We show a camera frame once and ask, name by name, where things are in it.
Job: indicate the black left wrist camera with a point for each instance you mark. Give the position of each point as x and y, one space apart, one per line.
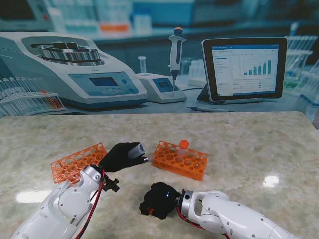
111 184

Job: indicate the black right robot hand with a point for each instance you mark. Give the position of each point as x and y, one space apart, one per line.
162 199

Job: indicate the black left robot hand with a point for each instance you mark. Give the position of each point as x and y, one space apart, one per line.
117 159

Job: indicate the orange test tube rack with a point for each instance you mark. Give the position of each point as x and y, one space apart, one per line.
184 159
74 164

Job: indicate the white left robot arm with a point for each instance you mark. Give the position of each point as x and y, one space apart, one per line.
64 206

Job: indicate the printed laboratory backdrop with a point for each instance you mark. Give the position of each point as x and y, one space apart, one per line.
159 49

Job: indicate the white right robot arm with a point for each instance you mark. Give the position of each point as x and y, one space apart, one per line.
229 216

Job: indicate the clear plastic test tube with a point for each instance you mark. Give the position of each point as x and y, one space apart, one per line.
182 154
136 151

